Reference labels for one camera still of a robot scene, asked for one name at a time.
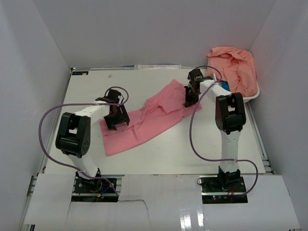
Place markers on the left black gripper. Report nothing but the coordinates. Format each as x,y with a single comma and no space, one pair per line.
123,117

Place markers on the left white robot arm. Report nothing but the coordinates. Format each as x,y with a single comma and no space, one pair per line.
74,132

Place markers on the pink t shirt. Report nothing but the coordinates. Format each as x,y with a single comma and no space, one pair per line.
159,113

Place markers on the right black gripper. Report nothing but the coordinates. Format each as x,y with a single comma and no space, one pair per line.
188,101

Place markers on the black label sticker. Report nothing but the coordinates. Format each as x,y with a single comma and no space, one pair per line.
80,73

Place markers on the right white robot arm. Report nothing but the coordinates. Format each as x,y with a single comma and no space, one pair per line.
229,118

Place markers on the blue cloth in basket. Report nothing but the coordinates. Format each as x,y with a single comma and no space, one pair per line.
225,85

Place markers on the salmon orange t shirt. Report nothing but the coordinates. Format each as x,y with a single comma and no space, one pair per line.
236,67

